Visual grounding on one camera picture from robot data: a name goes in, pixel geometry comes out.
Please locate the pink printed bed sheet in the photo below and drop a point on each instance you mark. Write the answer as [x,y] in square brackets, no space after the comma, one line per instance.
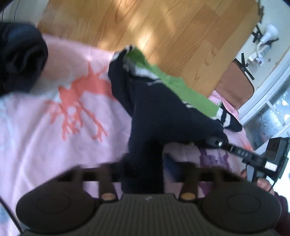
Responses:
[71,118]

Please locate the person's right hand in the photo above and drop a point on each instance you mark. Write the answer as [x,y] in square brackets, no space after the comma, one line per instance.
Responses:
[260,182]

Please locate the green knit cloth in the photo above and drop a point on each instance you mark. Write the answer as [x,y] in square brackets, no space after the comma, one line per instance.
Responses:
[181,88]

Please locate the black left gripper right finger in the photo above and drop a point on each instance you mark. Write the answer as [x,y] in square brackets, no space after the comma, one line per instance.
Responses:
[189,190]

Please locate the dark navy clothes pile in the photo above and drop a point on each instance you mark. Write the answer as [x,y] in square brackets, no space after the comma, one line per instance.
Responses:
[23,56]

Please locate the white power strip with plugs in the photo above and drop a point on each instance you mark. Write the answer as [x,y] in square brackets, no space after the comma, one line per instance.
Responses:
[264,43]

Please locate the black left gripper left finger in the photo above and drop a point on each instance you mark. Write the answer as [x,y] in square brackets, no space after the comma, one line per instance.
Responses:
[107,192]

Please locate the brown cushion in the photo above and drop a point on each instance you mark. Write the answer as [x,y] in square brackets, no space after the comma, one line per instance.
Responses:
[236,85]

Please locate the dark navy striped garment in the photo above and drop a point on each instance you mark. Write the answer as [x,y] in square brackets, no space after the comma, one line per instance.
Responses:
[159,117]

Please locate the white window frame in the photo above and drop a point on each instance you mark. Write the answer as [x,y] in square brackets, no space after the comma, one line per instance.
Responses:
[266,114]

